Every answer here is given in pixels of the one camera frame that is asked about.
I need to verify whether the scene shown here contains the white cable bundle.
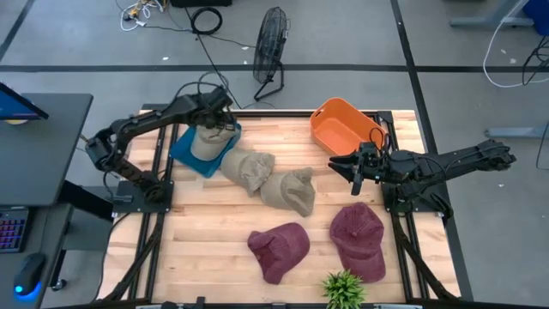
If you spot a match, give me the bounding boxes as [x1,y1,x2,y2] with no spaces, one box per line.
[114,0,166,32]

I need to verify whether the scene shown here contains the long white floor cable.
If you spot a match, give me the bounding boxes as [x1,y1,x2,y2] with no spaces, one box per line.
[482,0,549,89]

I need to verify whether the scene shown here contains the orange plastic bin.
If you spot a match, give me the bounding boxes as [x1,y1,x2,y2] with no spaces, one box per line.
[309,97,387,156]

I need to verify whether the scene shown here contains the black desk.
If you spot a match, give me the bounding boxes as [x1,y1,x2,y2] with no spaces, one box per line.
[0,92,94,309]

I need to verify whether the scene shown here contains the black cable coil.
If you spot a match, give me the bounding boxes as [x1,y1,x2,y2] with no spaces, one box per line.
[190,6,224,35]

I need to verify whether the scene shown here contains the maroon cap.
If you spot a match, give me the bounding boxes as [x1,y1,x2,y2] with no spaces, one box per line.
[247,221,311,286]
[329,202,387,284]

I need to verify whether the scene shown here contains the blue plastic bin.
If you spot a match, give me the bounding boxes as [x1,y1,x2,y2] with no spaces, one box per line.
[169,122,243,179]

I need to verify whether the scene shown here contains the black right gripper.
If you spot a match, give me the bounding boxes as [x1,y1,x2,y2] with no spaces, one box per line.
[329,154,389,197]

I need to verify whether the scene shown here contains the black floor cables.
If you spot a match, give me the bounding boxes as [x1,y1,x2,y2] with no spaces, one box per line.
[522,36,549,86]

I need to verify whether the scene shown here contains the blue container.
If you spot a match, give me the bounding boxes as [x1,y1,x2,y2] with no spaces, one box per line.
[522,0,549,36]

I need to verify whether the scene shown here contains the grey desk foot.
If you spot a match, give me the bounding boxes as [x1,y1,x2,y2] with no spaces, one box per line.
[485,124,549,139]

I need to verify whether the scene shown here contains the black aluminium table frame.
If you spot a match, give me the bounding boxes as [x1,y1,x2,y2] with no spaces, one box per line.
[102,102,462,309]

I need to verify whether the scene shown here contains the black box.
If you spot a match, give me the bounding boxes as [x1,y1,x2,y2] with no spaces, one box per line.
[170,0,233,9]

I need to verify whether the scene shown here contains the black floor fan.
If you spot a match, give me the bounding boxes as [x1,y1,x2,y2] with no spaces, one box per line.
[252,6,291,103]

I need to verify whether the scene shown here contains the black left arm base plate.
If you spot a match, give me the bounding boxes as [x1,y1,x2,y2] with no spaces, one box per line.
[112,179,175,215]

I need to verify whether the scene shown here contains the black computer mouse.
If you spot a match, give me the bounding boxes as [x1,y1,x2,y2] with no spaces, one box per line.
[13,252,47,297]

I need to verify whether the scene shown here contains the small green potted plant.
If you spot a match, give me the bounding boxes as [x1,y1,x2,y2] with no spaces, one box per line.
[321,270,368,309]

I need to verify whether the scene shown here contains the grey desk leg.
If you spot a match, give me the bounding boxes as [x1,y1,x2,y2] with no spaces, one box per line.
[449,0,537,29]

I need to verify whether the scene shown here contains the computer monitor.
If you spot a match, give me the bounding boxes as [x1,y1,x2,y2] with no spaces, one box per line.
[0,82,50,122]

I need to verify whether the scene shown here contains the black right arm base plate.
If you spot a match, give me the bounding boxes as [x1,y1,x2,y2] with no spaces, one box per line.
[383,182,447,214]

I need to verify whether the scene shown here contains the backlit keyboard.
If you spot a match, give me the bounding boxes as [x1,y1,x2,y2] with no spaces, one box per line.
[0,207,30,254]

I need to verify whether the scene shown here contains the beige cap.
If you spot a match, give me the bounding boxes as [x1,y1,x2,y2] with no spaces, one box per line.
[190,124,238,162]
[259,167,317,218]
[219,148,276,197]

